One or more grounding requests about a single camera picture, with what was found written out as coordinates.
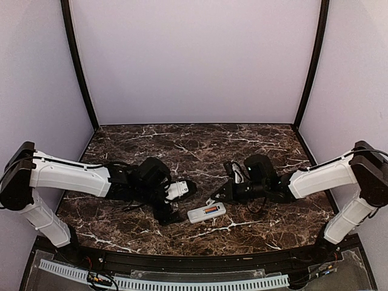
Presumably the right black frame post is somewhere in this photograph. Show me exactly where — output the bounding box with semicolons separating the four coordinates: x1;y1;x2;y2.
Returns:
293;0;330;132

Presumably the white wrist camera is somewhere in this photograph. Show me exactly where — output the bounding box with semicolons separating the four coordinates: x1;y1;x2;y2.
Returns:
164;180;197;203
223;161;246;184

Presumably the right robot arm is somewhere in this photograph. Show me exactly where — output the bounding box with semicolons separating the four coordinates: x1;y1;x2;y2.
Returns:
211;141;387;263

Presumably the white remote control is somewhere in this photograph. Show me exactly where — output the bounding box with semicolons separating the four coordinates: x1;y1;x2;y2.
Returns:
187;202;226;224

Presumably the black front rail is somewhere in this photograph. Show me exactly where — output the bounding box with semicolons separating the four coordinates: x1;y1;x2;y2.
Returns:
54;242;346;275

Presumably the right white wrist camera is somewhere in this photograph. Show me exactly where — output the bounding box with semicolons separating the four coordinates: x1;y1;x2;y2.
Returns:
223;161;246;184

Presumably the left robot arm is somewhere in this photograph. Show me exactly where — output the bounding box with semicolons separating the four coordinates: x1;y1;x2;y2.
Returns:
1;142;196;264

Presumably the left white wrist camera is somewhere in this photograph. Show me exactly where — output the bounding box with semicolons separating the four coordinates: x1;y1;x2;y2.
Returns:
164;180;197;203

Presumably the left black frame post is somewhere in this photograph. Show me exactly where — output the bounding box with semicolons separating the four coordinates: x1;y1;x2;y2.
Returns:
60;0;99;132

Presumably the black frame post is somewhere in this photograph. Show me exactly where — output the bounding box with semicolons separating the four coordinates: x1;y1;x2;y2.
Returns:
293;0;330;132
60;0;99;132

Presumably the white battery compartment cover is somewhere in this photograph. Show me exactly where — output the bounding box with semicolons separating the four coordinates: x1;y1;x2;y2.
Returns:
206;198;215;206

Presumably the white slotted cable duct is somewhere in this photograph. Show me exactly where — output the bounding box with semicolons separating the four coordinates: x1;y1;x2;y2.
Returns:
39;259;290;290

